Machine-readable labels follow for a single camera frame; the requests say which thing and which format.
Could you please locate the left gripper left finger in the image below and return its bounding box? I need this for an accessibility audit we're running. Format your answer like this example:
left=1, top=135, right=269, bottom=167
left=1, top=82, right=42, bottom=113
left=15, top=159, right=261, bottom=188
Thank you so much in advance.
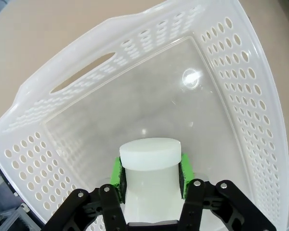
left=44, top=156, right=129, bottom=231

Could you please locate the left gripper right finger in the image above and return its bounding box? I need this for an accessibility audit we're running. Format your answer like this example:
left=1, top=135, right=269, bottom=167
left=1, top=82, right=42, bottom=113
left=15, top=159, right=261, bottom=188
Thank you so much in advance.
left=178, top=153, right=277, bottom=231

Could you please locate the grey metal frame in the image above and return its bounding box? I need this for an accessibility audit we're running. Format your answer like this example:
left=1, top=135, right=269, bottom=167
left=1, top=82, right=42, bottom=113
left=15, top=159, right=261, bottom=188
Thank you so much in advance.
left=0, top=202, right=38, bottom=231

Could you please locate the white plastic bottle with lid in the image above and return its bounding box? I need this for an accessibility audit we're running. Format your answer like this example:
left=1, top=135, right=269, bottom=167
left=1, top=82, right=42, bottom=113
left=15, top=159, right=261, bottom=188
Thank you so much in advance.
left=119, top=137, right=183, bottom=223

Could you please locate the white perforated plastic basket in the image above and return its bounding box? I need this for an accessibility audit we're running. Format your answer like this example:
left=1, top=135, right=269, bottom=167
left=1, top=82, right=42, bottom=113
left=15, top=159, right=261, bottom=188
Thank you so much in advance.
left=0, top=0, right=289, bottom=231

